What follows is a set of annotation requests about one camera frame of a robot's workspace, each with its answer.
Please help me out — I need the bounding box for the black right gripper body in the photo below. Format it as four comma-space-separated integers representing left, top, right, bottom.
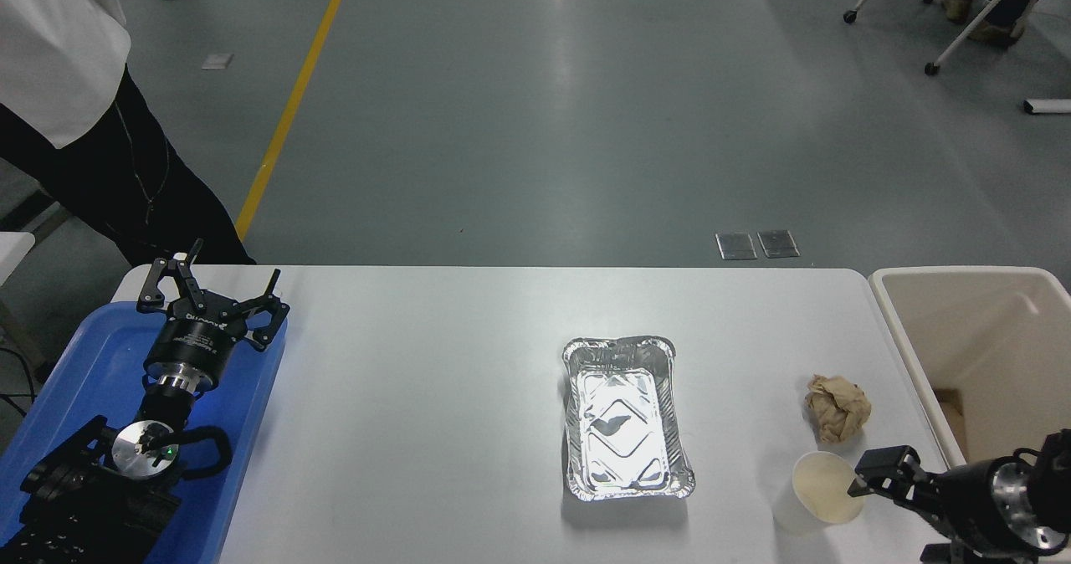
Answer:
916, 459, 1007, 544

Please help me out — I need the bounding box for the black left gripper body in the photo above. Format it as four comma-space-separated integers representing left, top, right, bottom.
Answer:
143, 295, 246, 379

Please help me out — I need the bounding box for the white paper cup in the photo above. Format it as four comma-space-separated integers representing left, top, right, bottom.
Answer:
774, 451, 866, 536

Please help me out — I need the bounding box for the crumpled tan paper ball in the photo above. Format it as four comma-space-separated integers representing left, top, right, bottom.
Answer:
805, 374, 873, 445

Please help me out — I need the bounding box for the blue plastic tray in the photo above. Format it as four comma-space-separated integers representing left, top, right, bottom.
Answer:
0, 300, 288, 564

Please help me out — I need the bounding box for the large pale plastic bin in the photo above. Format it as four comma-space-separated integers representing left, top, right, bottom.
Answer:
868, 264, 1071, 564

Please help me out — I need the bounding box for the silver foil tray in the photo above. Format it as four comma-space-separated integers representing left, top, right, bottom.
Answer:
561, 336, 697, 503

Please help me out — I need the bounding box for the person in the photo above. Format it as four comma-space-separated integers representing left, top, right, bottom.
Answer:
0, 0, 257, 266
941, 0, 1071, 48

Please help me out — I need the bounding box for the white-framed wheeled chair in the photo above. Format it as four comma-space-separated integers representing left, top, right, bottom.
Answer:
843, 0, 1063, 77

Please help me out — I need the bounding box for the black cable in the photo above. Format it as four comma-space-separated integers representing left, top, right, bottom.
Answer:
0, 345, 39, 419

